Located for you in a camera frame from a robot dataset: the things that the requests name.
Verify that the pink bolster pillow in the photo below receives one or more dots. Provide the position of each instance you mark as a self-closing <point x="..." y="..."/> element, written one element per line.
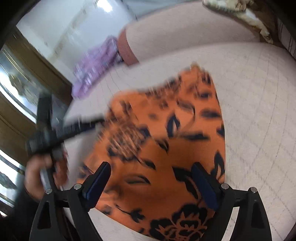
<point x="179" y="27"/>

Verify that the striped beige blanket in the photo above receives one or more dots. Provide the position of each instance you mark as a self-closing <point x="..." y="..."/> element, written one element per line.
<point x="286" y="38"/>

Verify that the orange black floral cloth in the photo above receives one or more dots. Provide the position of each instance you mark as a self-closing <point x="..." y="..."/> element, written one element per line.
<point x="151" y="138"/>

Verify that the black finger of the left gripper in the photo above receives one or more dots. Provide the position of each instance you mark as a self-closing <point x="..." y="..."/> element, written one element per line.
<point x="78" y="127"/>

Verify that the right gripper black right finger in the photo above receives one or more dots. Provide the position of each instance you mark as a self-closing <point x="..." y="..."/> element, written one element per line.
<point x="251" y="223"/>

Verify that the brown wooden door frame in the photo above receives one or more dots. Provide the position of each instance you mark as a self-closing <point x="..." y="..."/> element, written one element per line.
<point x="25" y="74"/>

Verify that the beige brown patterned blanket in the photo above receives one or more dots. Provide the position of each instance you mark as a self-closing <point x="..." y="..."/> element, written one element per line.
<point x="256" y="14"/>

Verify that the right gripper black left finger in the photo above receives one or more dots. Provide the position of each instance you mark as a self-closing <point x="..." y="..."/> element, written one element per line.
<point x="63" y="214"/>

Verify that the person's left hand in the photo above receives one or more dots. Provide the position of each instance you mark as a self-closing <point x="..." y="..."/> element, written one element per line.
<point x="33" y="183"/>

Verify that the grey pillow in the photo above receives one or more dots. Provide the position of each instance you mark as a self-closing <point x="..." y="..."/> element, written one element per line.
<point x="143" y="7"/>

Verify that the purple floral cloth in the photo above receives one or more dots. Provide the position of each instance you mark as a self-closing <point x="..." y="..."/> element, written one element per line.
<point x="92" y="67"/>

